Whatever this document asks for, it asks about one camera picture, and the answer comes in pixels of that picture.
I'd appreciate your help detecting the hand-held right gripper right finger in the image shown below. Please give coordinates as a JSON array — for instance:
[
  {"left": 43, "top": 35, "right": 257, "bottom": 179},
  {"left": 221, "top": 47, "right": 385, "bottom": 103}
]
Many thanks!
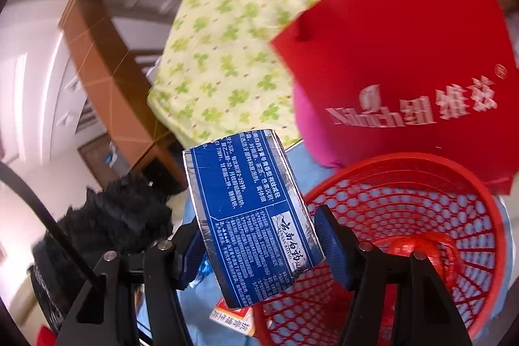
[{"left": 314, "top": 204, "right": 473, "bottom": 346}]

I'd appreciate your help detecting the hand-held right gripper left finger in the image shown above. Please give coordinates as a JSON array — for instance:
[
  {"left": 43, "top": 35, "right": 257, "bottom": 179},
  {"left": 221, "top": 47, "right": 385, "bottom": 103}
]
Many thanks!
[{"left": 54, "top": 222, "right": 207, "bottom": 346}]

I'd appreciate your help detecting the blue toothpaste box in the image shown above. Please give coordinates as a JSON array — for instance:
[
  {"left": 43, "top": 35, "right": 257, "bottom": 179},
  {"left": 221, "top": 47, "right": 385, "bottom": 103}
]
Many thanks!
[{"left": 182, "top": 129, "right": 327, "bottom": 309}]

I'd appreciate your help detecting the red plastic mesh basket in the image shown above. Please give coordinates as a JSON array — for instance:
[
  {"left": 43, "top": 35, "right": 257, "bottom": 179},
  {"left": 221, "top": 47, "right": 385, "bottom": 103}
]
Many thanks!
[{"left": 253, "top": 153, "right": 509, "bottom": 346}]

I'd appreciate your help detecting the red and white packet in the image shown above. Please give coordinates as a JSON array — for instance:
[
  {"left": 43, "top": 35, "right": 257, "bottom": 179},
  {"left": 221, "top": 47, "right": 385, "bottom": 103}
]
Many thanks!
[{"left": 209, "top": 297, "right": 256, "bottom": 336}]

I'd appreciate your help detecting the blue bed sheet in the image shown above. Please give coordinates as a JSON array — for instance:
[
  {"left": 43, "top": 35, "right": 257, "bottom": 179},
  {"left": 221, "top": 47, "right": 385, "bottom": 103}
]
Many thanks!
[{"left": 134, "top": 141, "right": 345, "bottom": 346}]

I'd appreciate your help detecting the black fluffy cloth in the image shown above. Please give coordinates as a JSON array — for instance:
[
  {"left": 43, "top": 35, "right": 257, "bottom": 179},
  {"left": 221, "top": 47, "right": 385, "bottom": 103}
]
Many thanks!
[{"left": 30, "top": 173, "right": 187, "bottom": 334}]

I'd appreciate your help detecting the magenta pillow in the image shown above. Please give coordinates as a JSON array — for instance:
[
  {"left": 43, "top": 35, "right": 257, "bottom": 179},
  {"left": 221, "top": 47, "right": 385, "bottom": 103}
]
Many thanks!
[{"left": 292, "top": 84, "right": 345, "bottom": 168}]

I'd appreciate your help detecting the brown panel with blue sticker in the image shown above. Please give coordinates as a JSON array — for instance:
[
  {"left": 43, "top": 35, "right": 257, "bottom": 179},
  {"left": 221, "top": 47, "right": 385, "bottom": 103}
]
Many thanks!
[{"left": 77, "top": 137, "right": 130, "bottom": 185}]

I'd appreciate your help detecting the red paper bag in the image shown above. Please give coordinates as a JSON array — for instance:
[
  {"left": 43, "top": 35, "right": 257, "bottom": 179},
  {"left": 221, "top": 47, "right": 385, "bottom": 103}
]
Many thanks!
[{"left": 270, "top": 0, "right": 519, "bottom": 195}]

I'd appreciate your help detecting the green clover print quilt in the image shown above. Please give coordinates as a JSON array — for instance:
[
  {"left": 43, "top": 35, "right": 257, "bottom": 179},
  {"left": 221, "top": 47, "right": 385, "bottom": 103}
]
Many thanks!
[{"left": 147, "top": 0, "right": 363, "bottom": 148}]

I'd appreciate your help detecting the wooden headboard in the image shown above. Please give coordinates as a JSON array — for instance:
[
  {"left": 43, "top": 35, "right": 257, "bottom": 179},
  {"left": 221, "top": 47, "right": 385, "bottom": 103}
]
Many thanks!
[{"left": 59, "top": 0, "right": 187, "bottom": 188}]

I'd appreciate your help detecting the black cable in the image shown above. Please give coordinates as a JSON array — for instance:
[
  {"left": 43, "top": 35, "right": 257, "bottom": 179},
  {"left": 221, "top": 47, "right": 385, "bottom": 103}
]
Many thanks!
[{"left": 0, "top": 161, "right": 102, "bottom": 286}]

